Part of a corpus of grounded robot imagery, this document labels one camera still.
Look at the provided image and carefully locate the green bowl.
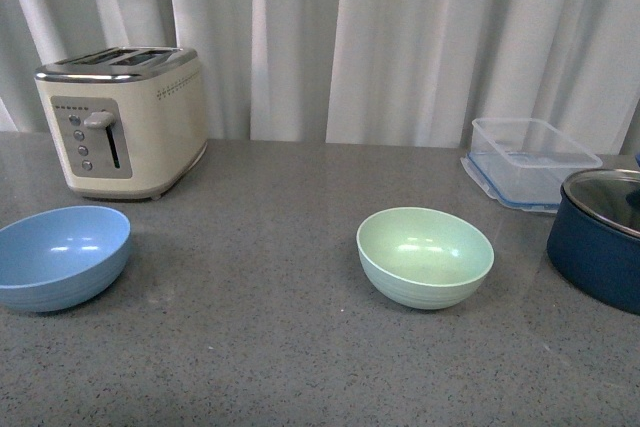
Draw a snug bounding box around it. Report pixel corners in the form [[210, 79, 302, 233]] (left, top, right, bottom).
[[356, 207, 495, 310]]

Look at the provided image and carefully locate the blue bowl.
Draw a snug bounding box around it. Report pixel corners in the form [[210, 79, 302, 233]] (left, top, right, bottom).
[[1, 206, 132, 313]]

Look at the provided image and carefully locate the white curtain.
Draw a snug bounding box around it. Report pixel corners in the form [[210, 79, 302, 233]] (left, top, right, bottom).
[[1, 0, 639, 154]]

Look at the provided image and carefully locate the cream two-slot toaster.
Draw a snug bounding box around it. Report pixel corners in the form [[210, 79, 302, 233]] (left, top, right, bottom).
[[34, 47, 207, 199]]

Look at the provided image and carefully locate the clear plastic food container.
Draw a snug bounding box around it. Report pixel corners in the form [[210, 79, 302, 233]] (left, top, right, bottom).
[[461, 117, 602, 213]]

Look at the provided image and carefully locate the dark blue pot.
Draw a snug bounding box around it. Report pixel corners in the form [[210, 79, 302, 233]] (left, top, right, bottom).
[[546, 186, 639, 314]]

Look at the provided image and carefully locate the glass pot lid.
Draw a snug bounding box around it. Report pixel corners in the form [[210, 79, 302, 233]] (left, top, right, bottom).
[[562, 168, 639, 238]]

